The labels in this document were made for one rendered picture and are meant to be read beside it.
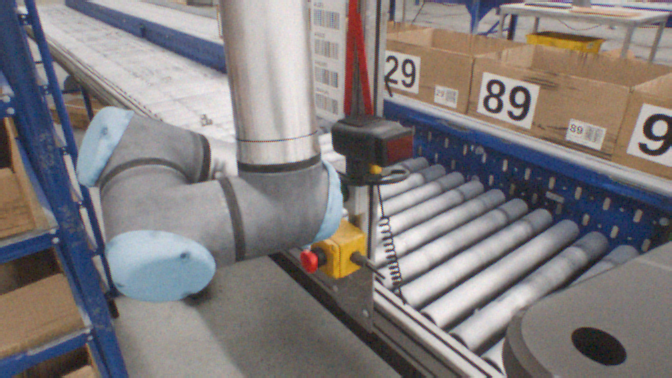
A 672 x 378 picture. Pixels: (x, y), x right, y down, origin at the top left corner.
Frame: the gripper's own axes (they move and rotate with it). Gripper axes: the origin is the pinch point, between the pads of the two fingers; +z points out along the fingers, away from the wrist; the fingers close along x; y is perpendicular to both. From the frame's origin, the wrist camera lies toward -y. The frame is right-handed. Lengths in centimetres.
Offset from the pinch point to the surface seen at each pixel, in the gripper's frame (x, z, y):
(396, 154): 14.9, -4.8, -6.5
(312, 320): -72, 79, 51
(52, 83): -108, -20, -10
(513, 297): 20.3, 31.1, 10.2
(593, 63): 7, 77, -52
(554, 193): 11, 62, -13
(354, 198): 3.5, 1.9, 0.4
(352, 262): 2.2, 7.0, 10.9
